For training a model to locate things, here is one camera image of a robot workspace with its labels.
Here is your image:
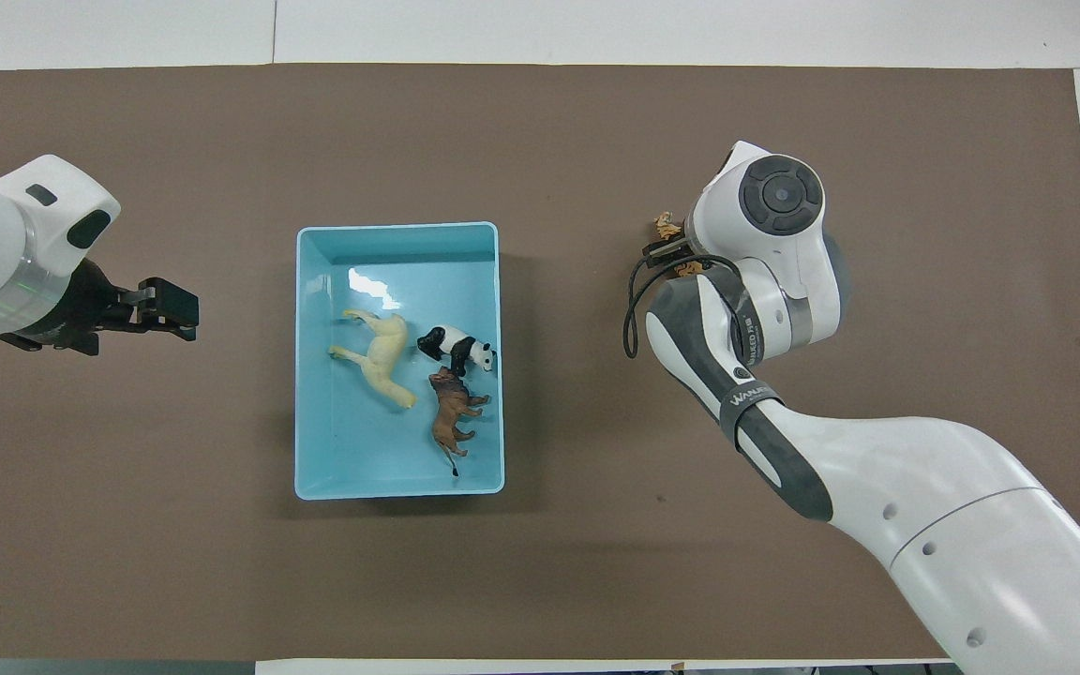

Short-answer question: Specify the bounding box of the light blue storage box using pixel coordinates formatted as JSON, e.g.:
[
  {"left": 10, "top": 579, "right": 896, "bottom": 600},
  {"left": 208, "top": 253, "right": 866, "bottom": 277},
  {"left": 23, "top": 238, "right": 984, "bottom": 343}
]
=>
[{"left": 294, "top": 221, "right": 506, "bottom": 501}]

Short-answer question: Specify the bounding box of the brown table mat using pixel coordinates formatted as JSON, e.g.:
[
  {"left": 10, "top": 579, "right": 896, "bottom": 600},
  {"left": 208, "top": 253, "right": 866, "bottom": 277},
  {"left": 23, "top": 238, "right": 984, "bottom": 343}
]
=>
[{"left": 0, "top": 63, "right": 1080, "bottom": 663}]

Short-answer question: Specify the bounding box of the brown lion toy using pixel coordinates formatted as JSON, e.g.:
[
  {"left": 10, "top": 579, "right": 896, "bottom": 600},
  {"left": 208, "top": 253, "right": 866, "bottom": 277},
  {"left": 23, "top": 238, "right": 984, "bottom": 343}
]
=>
[{"left": 427, "top": 367, "right": 493, "bottom": 480}]

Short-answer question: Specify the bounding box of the orange striped tiger toy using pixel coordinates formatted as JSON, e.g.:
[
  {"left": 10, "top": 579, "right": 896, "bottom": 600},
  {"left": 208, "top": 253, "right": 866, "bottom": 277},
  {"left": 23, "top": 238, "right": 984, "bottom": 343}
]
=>
[{"left": 652, "top": 212, "right": 705, "bottom": 279}]

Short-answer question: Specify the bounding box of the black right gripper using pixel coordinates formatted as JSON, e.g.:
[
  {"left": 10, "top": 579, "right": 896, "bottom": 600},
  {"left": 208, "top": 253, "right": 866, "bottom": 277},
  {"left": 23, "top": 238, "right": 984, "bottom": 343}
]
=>
[{"left": 642, "top": 236, "right": 694, "bottom": 270}]

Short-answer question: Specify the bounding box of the cream horse toy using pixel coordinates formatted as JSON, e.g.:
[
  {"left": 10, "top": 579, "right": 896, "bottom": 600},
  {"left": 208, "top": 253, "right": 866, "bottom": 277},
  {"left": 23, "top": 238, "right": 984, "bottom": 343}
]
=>
[{"left": 328, "top": 308, "right": 418, "bottom": 412}]

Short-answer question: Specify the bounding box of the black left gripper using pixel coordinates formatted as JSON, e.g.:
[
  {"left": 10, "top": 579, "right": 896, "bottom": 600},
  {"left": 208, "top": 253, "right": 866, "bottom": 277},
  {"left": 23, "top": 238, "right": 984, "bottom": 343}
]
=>
[{"left": 0, "top": 259, "right": 200, "bottom": 356}]

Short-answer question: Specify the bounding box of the black white panda toy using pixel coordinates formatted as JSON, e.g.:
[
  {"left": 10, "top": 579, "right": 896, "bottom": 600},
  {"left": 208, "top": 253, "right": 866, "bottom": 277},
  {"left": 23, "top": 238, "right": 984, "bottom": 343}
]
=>
[{"left": 416, "top": 324, "right": 498, "bottom": 378}]

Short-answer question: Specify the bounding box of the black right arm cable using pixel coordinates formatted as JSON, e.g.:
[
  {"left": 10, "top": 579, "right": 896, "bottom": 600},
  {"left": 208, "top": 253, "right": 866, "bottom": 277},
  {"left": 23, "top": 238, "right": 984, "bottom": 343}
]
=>
[{"left": 622, "top": 252, "right": 750, "bottom": 361}]

